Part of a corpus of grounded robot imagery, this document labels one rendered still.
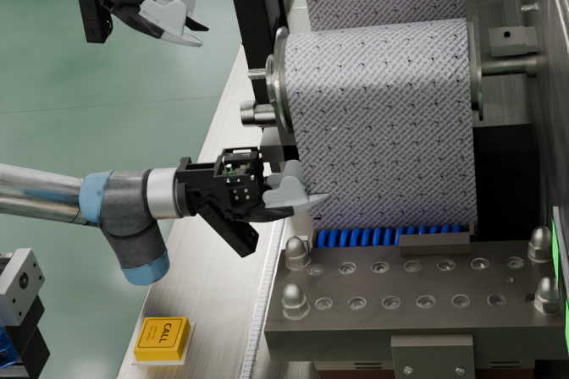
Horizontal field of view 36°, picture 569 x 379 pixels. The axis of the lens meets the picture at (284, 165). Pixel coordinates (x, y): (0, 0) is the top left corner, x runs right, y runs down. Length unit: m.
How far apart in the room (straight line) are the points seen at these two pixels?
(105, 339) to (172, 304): 1.35
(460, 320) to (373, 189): 0.23
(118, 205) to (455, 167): 0.48
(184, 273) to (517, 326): 0.59
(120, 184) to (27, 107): 2.89
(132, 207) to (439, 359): 0.48
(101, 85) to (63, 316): 1.53
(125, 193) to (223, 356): 0.28
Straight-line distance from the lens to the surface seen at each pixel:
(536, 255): 1.19
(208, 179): 1.23
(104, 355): 2.71
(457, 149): 1.18
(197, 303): 1.40
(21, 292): 1.84
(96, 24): 1.21
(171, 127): 3.64
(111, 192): 1.28
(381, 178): 1.21
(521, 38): 1.15
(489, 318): 1.12
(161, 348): 1.32
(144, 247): 1.33
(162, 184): 1.25
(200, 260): 1.48
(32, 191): 1.38
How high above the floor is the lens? 1.84
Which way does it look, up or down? 34 degrees down
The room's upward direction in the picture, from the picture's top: 12 degrees counter-clockwise
